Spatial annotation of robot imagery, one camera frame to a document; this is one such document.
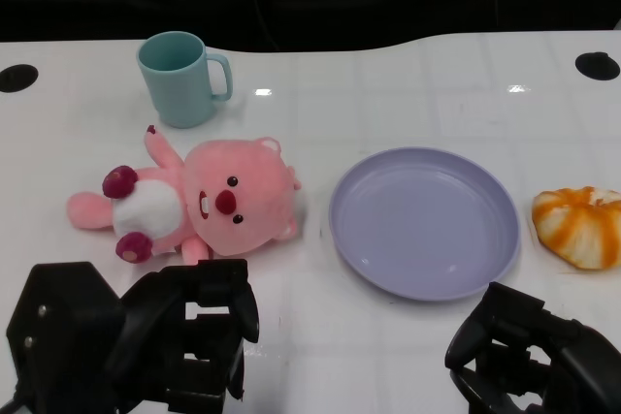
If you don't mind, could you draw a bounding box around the orange white toy bread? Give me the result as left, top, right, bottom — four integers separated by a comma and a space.
532, 185, 621, 271

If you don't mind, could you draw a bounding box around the teal plastic mug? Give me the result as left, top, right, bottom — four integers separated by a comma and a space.
136, 31, 234, 129

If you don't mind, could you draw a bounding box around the pink plush beaver doll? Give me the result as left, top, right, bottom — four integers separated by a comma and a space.
66, 124, 303, 265

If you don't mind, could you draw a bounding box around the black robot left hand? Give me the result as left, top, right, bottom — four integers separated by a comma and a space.
0, 258, 261, 414

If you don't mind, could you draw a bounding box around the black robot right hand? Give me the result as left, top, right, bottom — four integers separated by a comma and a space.
444, 281, 621, 414

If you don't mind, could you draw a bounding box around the lavender plastic plate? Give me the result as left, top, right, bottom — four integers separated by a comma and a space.
328, 145, 521, 303

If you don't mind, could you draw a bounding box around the black table cable grommet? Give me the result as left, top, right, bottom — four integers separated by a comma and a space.
0, 63, 39, 93
574, 51, 621, 80

